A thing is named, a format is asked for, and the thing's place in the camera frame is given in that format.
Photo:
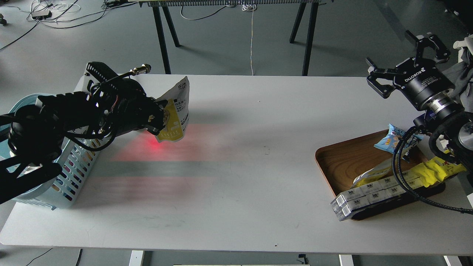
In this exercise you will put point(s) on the yellow white snack pouch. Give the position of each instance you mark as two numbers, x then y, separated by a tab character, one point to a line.
374	174

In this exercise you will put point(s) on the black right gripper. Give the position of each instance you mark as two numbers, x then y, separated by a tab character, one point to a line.
425	85

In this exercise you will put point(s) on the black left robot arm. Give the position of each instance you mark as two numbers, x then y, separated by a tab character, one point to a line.
109	105

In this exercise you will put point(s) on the brown wooden tray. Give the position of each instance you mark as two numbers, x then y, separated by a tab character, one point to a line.
342	162

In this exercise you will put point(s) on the light blue plastic basket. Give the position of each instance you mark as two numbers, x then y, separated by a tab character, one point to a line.
62	192

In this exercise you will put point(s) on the yellow nut snack pouch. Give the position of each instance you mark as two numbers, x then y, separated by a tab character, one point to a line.
176	111

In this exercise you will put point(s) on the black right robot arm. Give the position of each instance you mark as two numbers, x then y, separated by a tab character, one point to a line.
445	121

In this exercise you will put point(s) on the yellow cartoon snack bag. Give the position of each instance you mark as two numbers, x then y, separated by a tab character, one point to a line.
435	171

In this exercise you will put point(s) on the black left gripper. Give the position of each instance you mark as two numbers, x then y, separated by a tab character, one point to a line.
134	110

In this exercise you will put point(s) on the blue snack packet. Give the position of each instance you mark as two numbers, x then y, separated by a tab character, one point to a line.
392	138

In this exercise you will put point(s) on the black power adapter on floor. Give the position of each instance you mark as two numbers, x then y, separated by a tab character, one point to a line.
41	14

